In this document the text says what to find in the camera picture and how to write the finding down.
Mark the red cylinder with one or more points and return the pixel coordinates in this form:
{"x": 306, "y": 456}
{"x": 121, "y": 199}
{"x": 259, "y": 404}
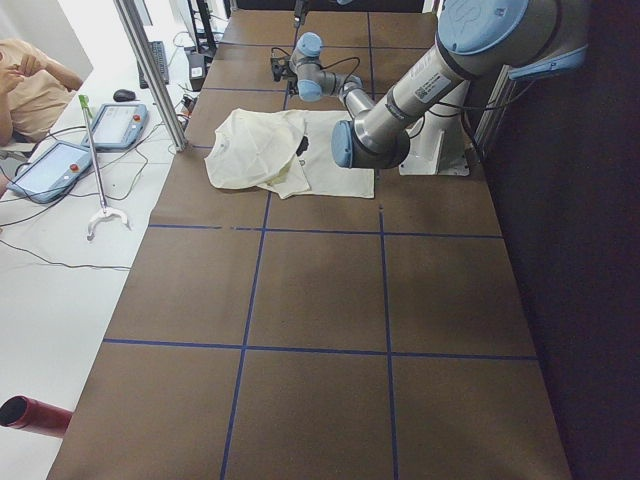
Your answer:
{"x": 30, "y": 415}

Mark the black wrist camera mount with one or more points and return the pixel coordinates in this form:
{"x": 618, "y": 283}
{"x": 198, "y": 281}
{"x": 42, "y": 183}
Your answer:
{"x": 280, "y": 65}

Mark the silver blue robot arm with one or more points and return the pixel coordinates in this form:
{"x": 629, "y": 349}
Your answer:
{"x": 536, "y": 39}

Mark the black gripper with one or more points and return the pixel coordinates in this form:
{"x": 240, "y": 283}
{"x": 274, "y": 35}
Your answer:
{"x": 298, "y": 10}
{"x": 302, "y": 145}

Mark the blue teach pendant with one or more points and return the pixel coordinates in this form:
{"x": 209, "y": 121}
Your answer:
{"x": 118, "y": 126}
{"x": 53, "y": 174}

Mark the aluminium frame post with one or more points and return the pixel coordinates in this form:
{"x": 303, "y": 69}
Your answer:
{"x": 138, "y": 40}

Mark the black computer mouse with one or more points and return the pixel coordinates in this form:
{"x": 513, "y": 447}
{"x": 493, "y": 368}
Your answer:
{"x": 124, "y": 95}

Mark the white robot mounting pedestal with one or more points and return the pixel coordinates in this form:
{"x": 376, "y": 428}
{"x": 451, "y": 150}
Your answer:
{"x": 437, "y": 142}

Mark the black keyboard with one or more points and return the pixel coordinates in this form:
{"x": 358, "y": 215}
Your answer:
{"x": 158, "y": 52}

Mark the near blue teach pendant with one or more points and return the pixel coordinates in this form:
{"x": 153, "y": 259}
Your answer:
{"x": 53, "y": 174}

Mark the cream long-sleeve cat shirt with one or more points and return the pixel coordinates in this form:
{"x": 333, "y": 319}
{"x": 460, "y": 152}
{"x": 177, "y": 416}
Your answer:
{"x": 287, "y": 152}

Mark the black small box on desk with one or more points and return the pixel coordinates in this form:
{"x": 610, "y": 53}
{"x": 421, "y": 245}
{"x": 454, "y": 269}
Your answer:
{"x": 197, "y": 70}

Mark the long reacher grabber tool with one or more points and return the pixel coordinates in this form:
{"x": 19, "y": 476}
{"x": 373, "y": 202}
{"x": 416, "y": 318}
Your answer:
{"x": 105, "y": 211}

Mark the far blue teach pendant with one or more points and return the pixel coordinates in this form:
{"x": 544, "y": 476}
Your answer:
{"x": 118, "y": 126}

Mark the seated person in beige shirt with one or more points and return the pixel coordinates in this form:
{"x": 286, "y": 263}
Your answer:
{"x": 35, "y": 90}

